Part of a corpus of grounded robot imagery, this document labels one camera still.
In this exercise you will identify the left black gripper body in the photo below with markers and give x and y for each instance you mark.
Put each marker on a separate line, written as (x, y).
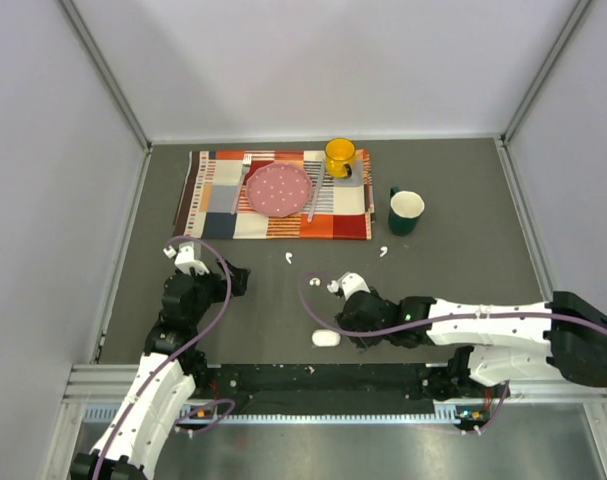
(213, 290)

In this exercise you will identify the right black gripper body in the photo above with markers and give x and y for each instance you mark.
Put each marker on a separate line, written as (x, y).
(353, 326)

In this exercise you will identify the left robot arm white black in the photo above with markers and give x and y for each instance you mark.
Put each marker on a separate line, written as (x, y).
(170, 370)

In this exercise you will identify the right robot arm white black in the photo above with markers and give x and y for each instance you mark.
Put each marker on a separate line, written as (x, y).
(565, 338)

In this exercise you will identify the white oval charging case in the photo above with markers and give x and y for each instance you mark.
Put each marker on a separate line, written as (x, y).
(325, 338)

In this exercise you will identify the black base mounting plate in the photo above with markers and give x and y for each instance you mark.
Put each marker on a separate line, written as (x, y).
(315, 389)

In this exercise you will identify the dark green white mug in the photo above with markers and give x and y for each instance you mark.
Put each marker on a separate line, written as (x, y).
(405, 211)

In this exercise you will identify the pink dotted plate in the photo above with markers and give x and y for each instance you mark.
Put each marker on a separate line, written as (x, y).
(278, 190)

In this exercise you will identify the grey fork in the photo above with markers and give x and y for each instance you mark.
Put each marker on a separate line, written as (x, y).
(245, 169)

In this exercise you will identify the grey knife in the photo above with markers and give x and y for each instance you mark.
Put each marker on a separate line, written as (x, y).
(316, 192)

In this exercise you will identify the yellow glass mug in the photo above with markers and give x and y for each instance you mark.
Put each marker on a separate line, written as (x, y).
(339, 158)

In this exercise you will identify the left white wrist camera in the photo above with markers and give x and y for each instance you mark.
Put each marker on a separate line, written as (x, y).
(187, 258)

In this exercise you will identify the white slotted cable duct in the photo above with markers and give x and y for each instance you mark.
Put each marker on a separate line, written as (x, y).
(445, 414)

